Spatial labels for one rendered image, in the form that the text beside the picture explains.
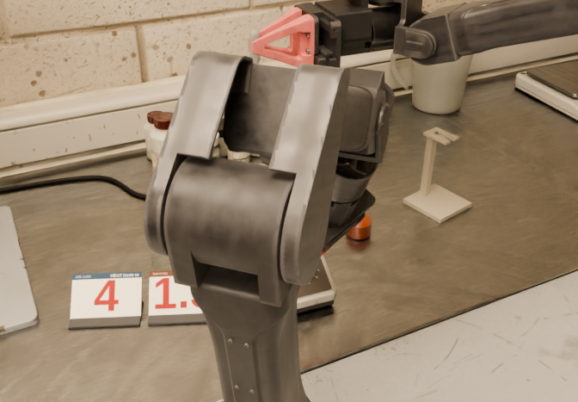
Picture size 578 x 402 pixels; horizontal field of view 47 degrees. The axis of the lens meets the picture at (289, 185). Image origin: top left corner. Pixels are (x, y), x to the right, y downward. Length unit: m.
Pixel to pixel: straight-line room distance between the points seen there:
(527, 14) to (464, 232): 0.39
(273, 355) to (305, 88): 0.17
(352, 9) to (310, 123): 0.51
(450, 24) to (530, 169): 0.51
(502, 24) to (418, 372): 0.42
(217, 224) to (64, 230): 0.75
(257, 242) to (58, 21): 0.92
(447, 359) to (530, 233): 0.32
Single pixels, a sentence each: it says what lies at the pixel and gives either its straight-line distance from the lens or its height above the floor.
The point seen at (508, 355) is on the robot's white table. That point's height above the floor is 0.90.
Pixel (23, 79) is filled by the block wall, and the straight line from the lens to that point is 1.25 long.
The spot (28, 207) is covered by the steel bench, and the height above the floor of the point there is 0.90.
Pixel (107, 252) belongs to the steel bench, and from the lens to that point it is 1.02.
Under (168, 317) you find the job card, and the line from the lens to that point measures 0.89.
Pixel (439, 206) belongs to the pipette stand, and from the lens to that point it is 1.11.
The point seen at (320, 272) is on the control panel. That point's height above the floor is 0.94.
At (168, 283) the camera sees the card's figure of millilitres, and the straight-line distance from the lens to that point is 0.90.
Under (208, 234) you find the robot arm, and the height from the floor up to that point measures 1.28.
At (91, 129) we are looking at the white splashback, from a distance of 1.26.
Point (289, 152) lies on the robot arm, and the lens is 0.36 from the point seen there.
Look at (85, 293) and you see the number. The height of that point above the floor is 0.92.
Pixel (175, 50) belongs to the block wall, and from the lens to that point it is 1.29.
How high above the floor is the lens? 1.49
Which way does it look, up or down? 31 degrees down
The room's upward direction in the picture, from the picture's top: straight up
